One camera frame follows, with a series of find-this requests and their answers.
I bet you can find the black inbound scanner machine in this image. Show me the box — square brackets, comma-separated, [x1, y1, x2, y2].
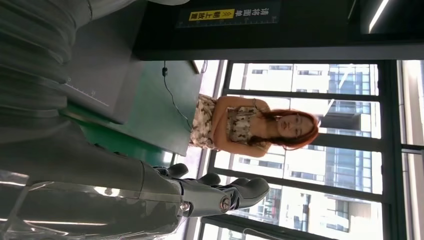
[61, 0, 424, 126]

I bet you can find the dark green table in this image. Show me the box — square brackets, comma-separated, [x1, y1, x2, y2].
[59, 60, 205, 157]

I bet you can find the black window frame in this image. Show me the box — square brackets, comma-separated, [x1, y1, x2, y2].
[198, 59, 424, 240]

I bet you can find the ceiling light strip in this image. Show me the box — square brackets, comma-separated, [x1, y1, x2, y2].
[368, 0, 391, 34]

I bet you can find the thin black table cable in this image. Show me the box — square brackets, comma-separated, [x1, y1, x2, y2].
[161, 60, 194, 132]

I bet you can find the yellow and black ruler label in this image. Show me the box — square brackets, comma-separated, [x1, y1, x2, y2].
[175, 1, 281, 29]

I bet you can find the person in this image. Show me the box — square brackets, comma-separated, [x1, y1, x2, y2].
[188, 94, 321, 159]

